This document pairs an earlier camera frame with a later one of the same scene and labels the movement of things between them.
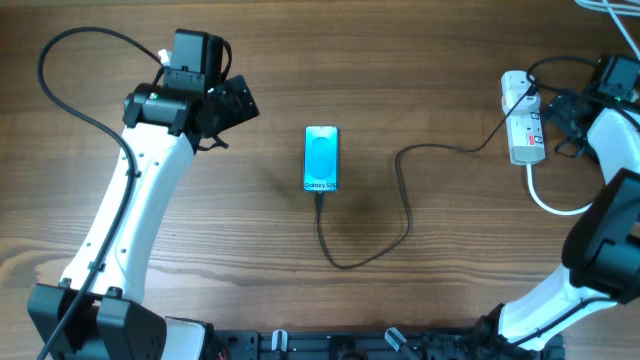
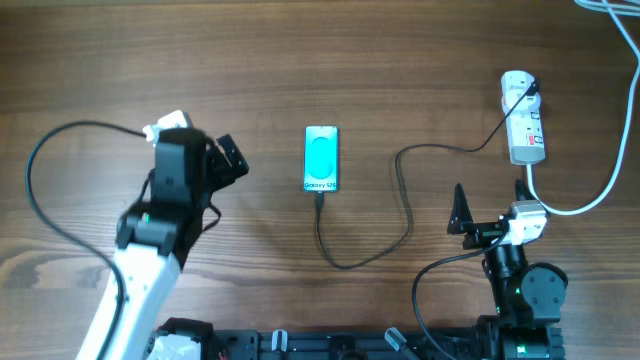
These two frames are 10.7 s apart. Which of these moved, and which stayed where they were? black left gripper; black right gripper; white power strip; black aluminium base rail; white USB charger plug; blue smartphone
Moved: black left gripper; black right gripper
Stayed: black aluminium base rail; white USB charger plug; white power strip; blue smartphone
